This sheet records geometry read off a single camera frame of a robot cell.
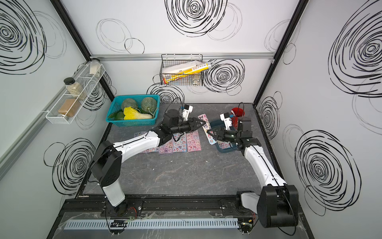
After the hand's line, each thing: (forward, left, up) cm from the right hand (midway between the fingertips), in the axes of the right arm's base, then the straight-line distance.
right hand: (209, 133), depth 76 cm
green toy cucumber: (+22, +62, -14) cm, 68 cm away
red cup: (+27, -21, -13) cm, 36 cm away
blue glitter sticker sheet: (+3, +26, -22) cm, 34 cm away
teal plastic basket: (+32, +68, -14) cm, 77 cm away
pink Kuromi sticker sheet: (+6, -12, -22) cm, 26 cm away
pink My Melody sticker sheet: (+8, +9, -23) cm, 26 cm away
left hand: (+4, +3, +3) cm, 5 cm away
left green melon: (+31, +56, -9) cm, 65 cm away
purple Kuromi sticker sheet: (+12, +48, -21) cm, 54 cm away
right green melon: (+31, +42, -11) cm, 53 cm away
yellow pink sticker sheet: (+3, +2, +1) cm, 4 cm away
